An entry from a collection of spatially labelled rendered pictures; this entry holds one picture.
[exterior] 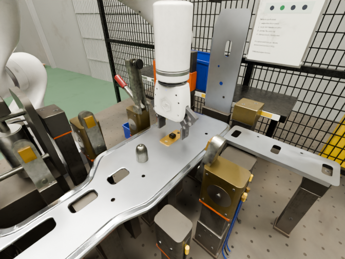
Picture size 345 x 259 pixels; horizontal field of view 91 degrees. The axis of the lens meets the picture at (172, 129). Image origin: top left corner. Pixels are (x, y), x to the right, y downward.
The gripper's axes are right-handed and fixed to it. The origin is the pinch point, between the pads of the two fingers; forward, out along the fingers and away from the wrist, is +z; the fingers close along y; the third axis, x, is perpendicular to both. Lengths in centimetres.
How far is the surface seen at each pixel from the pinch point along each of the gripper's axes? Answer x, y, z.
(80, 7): 165, -387, -39
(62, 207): -32.5, -1.5, 3.1
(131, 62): -0.3, -16.1, -17.4
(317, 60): 234, 20, 14
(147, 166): -13.5, 3.2, 3.1
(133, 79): -1.6, -14.4, -12.8
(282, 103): 43.4, 21.0, 0.1
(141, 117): -1.2, -12.9, 0.1
